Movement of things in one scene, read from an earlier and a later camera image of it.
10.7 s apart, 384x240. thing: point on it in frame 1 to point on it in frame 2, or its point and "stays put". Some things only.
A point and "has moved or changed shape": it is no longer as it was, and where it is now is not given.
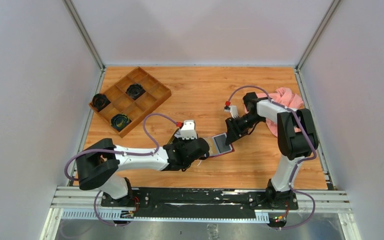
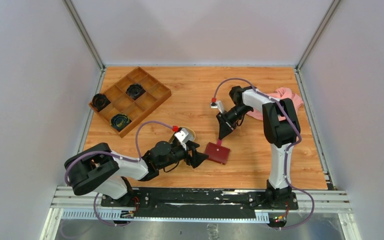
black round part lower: [120, 121] stays put
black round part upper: [135, 91] stays put
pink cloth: [284, 96] stays put
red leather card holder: [217, 145] has moved or changed shape
